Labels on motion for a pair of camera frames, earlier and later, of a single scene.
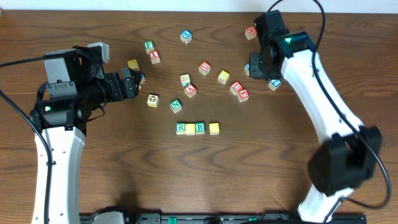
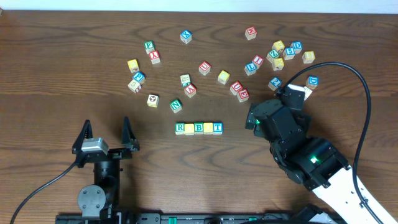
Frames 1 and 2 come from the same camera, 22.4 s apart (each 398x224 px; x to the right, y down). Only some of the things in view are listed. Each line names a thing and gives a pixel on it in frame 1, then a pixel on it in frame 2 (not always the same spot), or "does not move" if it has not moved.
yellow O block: x=214 y=129 to x=208 y=128
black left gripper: x=126 y=84 to x=112 y=154
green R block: x=181 y=129 does not move
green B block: x=199 y=128 does not move
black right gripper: x=255 y=66 to x=252 y=116
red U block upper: x=204 y=68 does not move
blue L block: x=247 y=69 does not move
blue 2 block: x=274 y=84 does not move
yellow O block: x=190 y=129 does not move
